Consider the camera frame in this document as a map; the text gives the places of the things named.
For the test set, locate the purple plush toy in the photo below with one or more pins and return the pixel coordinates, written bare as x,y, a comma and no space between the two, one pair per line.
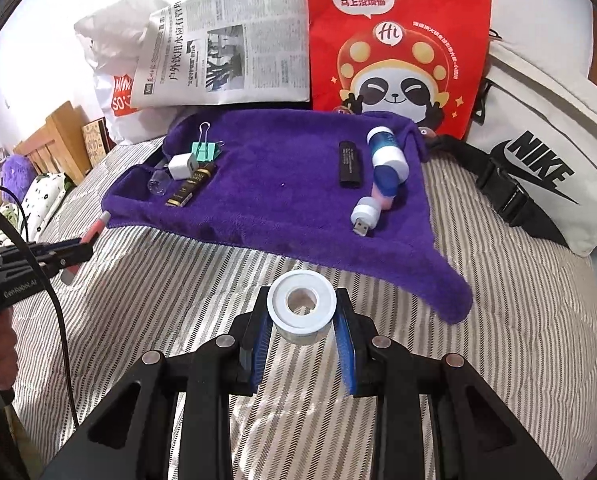
18,174

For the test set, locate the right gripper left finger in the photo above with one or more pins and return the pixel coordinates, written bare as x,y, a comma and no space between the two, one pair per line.
254,344

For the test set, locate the white charger adapter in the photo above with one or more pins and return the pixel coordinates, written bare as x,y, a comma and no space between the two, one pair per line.
182,166

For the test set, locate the patterned notebook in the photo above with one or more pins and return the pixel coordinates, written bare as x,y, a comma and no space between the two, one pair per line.
98,142

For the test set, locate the white Nike waist bag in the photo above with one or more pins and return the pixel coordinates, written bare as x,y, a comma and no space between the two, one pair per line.
532,147

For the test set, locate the white Miniso plastic bag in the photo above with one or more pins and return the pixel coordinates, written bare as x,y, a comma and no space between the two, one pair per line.
112,41

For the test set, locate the small clear glass bottle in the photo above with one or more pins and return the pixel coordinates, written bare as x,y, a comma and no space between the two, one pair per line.
159,182

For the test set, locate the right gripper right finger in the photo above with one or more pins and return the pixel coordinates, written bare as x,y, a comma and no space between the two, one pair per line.
354,333

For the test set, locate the folded newspaper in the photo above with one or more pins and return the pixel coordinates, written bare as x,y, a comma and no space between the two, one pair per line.
217,52

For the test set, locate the purple towel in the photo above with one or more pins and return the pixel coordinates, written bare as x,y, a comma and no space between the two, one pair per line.
276,189

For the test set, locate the white tape roll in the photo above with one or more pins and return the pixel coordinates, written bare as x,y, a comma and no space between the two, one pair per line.
302,303

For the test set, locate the blue white bottle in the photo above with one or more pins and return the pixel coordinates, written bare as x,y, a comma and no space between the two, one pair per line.
385,151

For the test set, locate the white USB plug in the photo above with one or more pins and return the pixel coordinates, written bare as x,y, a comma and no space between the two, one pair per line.
365,215

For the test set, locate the orange blue Vaseline jar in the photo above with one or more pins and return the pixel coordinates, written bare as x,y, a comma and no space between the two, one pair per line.
385,186

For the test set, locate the wooden headboard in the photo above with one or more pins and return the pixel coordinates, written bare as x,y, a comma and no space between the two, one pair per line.
58,146

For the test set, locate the left hand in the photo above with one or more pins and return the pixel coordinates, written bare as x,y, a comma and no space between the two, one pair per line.
8,355

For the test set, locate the black tube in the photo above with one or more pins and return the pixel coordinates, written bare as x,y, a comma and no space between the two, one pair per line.
349,165

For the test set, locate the red panda paper bag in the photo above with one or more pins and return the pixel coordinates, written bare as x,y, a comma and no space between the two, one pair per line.
420,59

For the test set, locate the green binder clip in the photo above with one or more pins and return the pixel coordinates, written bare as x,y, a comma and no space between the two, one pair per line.
203,149

